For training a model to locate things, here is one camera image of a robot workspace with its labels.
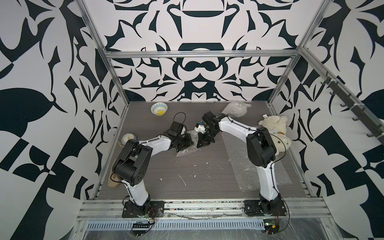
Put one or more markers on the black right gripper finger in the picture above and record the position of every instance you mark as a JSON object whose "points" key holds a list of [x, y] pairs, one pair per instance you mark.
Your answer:
{"points": [[209, 139], [201, 142]]}

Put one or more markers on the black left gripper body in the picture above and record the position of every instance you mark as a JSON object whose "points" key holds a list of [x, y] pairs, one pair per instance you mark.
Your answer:
{"points": [[183, 141]]}

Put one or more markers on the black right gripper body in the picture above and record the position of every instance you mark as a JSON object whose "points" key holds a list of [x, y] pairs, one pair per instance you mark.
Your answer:
{"points": [[210, 131]]}

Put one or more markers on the bubble wrap sheet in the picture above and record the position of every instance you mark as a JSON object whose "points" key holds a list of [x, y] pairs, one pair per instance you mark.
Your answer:
{"points": [[191, 149], [236, 109], [245, 171]]}

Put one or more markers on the yellow patterned bowl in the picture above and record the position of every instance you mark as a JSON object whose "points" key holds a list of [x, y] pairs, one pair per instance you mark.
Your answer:
{"points": [[159, 109]]}

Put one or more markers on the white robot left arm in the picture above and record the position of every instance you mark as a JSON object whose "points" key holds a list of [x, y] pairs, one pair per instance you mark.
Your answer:
{"points": [[132, 163]]}

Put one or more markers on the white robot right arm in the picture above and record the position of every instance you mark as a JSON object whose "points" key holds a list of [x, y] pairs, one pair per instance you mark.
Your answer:
{"points": [[261, 151]]}

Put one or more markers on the white teddy bear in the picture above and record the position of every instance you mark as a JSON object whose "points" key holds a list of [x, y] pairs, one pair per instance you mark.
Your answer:
{"points": [[277, 126]]}

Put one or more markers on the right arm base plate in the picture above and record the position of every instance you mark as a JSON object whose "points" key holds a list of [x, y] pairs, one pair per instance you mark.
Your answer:
{"points": [[264, 207]]}

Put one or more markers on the black wall hook rail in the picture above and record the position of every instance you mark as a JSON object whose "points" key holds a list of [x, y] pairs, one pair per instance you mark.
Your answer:
{"points": [[351, 103]]}

